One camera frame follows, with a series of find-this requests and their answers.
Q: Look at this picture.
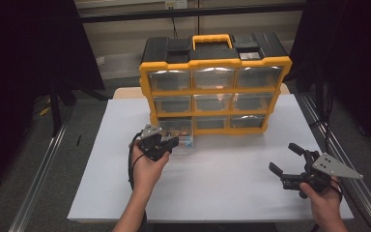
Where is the person's left hand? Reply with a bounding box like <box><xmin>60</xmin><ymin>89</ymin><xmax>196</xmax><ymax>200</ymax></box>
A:
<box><xmin>130</xmin><ymin>143</ymin><xmax>171</xmax><ymax>192</ymax></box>

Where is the person's right hand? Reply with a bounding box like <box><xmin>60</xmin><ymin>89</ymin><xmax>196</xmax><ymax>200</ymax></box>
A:
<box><xmin>299</xmin><ymin>177</ymin><xmax>344</xmax><ymax>226</ymax></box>

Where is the black floor cable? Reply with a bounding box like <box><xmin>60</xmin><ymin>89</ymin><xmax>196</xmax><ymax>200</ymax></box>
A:
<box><xmin>308</xmin><ymin>93</ymin><xmax>334</xmax><ymax>146</ymax></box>

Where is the yellow black drawer organizer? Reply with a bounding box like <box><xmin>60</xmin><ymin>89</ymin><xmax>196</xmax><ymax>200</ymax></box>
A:
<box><xmin>138</xmin><ymin>32</ymin><xmax>294</xmax><ymax>138</ymax></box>

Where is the black hanging cable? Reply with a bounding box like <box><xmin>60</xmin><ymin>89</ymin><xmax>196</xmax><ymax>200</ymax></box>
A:
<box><xmin>170</xmin><ymin>8</ymin><xmax>179</xmax><ymax>40</ymax></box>
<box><xmin>196</xmin><ymin>0</ymin><xmax>202</xmax><ymax>36</ymax></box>

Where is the hand-held gripper cable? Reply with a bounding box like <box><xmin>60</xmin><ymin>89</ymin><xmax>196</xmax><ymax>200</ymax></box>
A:
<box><xmin>329</xmin><ymin>178</ymin><xmax>344</xmax><ymax>203</ymax></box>
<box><xmin>128</xmin><ymin>130</ymin><xmax>148</xmax><ymax>232</ymax></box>

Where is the black horizontal bar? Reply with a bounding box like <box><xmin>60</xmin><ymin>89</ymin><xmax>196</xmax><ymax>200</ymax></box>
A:
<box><xmin>78</xmin><ymin>3</ymin><xmax>305</xmax><ymax>23</ymax></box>

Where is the white power outlet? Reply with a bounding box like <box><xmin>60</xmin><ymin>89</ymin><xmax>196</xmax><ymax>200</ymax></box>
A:
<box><xmin>164</xmin><ymin>0</ymin><xmax>188</xmax><ymax>10</ymax></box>

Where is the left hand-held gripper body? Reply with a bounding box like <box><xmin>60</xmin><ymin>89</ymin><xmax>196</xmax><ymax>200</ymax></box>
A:
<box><xmin>138</xmin><ymin>124</ymin><xmax>167</xmax><ymax>162</ymax></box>

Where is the left hand-held gripper cable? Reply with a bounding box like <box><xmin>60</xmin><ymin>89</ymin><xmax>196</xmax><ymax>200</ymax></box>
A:
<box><xmin>128</xmin><ymin>130</ymin><xmax>148</xmax><ymax>232</ymax></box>

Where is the black curtain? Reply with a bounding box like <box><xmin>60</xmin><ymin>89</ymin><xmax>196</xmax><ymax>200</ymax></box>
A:
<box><xmin>289</xmin><ymin>0</ymin><xmax>371</xmax><ymax>159</ymax></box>
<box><xmin>0</xmin><ymin>0</ymin><xmax>105</xmax><ymax>194</ymax></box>

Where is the clear plastic drawer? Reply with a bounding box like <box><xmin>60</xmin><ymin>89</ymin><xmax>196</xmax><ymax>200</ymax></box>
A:
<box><xmin>158</xmin><ymin>117</ymin><xmax>195</xmax><ymax>155</ymax></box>

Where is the right hand-held gripper cable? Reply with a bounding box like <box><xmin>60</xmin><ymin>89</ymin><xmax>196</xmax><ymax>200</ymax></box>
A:
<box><xmin>329</xmin><ymin>178</ymin><xmax>344</xmax><ymax>203</ymax></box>

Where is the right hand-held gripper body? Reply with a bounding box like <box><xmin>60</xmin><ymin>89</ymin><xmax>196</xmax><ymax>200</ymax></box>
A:
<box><xmin>282</xmin><ymin>151</ymin><xmax>364</xmax><ymax>193</ymax></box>

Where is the set of clear drawers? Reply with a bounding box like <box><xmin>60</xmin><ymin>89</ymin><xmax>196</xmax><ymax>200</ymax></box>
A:
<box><xmin>148</xmin><ymin>67</ymin><xmax>283</xmax><ymax>130</ymax></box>

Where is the aluminium floor rail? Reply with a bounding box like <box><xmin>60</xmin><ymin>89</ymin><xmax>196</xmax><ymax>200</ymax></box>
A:
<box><xmin>8</xmin><ymin>122</ymin><xmax>69</xmax><ymax>232</ymax></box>
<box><xmin>298</xmin><ymin>93</ymin><xmax>371</xmax><ymax>232</ymax></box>

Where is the black metal stand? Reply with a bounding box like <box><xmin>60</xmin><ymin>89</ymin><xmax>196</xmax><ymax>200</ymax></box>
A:
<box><xmin>47</xmin><ymin>80</ymin><xmax>78</xmax><ymax>136</ymax></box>

